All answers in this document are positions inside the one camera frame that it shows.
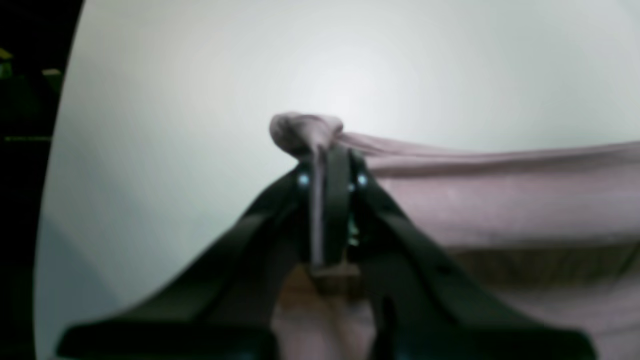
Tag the mauve t-shirt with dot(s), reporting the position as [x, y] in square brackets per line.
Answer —
[554, 233]

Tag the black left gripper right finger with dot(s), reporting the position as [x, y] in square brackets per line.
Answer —
[425, 306]

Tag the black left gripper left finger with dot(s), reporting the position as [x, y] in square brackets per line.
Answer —
[220, 307]

